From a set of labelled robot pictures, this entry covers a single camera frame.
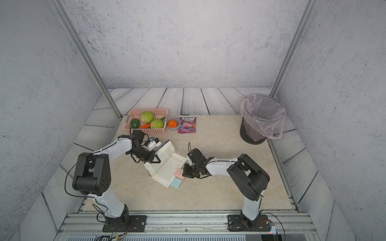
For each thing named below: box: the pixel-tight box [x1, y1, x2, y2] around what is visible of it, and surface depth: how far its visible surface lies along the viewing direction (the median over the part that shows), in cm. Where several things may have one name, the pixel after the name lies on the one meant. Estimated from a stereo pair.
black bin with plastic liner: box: [239, 93, 286, 146], surface depth 96 cm
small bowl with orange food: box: [165, 116, 182, 131], surface depth 110 cm
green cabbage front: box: [150, 116, 166, 129], surface depth 109 cm
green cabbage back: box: [140, 110, 155, 125], surface depth 114 cm
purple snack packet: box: [177, 116, 198, 134], surface depth 113 cm
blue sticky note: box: [170, 177, 183, 189], surface depth 87 cm
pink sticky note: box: [173, 167, 185, 181], surface depth 91 cm
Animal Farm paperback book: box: [143, 139, 187, 189], surface depth 92 cm
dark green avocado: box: [130, 118, 141, 129], surface depth 114 cm
